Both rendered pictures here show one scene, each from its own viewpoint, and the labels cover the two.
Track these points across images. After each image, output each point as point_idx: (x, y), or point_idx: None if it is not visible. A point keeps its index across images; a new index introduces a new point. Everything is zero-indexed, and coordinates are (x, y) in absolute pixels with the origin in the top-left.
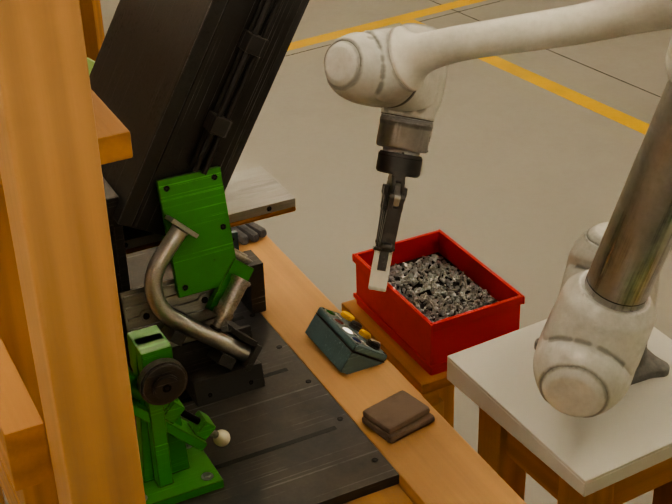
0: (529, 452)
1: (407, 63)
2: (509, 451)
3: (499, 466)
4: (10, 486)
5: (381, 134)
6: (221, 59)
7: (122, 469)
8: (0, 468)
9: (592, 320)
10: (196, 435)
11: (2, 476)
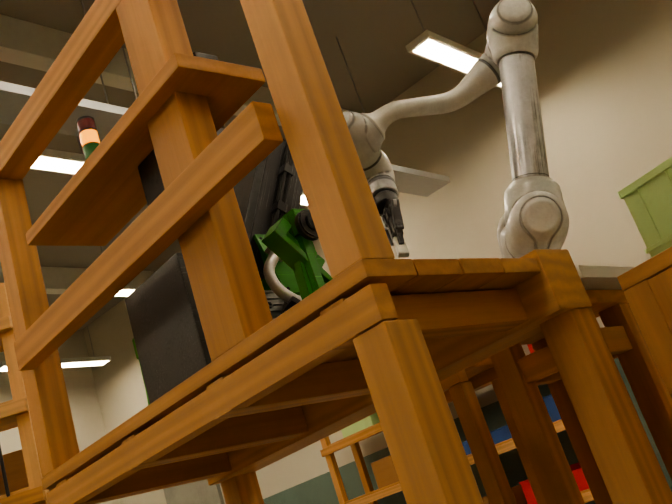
0: (539, 356)
1: (375, 117)
2: (527, 376)
3: (527, 392)
4: (217, 358)
5: (371, 189)
6: (271, 180)
7: (328, 93)
8: (200, 380)
9: (528, 181)
10: None
11: (200, 399)
